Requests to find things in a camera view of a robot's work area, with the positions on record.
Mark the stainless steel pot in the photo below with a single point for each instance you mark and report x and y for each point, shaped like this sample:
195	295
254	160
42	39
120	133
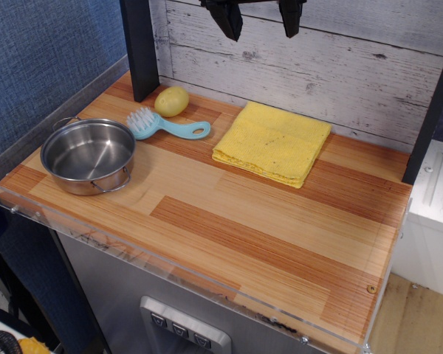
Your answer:
90	156

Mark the white grooved side cabinet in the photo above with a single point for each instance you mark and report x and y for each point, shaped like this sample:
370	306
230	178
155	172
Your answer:
418	256

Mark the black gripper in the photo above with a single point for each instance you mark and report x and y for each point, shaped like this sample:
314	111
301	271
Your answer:
227	15

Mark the yellow plastic potato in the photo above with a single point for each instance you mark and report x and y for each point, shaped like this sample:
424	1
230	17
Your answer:
171	101

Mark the black left frame post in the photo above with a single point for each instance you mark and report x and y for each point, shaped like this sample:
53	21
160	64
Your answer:
140	46

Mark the light blue scrub brush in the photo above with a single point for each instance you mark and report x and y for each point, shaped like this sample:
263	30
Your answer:
144	123

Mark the silver button control panel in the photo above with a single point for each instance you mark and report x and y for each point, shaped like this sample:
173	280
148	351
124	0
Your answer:
157	315

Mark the yellow cloth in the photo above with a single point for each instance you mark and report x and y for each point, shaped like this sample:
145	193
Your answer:
272	143

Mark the black right frame post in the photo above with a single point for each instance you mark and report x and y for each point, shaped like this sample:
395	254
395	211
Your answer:
425	135

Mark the stainless steel cabinet front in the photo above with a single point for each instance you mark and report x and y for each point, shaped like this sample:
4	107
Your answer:
114	287

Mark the clear acrylic table guard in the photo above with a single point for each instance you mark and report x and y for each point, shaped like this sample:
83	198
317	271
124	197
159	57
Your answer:
308	263

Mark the black frame post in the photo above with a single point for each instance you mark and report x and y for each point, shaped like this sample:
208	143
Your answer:
140	46
425	135

